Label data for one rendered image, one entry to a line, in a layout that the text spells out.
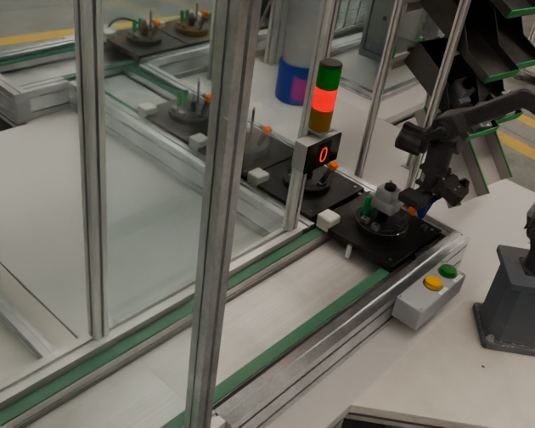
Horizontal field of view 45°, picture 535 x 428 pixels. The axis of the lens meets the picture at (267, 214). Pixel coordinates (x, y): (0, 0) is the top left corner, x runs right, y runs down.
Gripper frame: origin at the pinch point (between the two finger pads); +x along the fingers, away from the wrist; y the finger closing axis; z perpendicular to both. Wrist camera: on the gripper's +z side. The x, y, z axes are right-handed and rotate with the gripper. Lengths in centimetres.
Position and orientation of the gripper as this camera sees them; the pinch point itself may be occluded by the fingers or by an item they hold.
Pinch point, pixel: (424, 205)
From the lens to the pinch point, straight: 161.4
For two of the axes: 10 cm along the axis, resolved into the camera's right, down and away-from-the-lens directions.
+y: 6.8, -3.4, 6.5
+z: 7.3, 4.5, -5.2
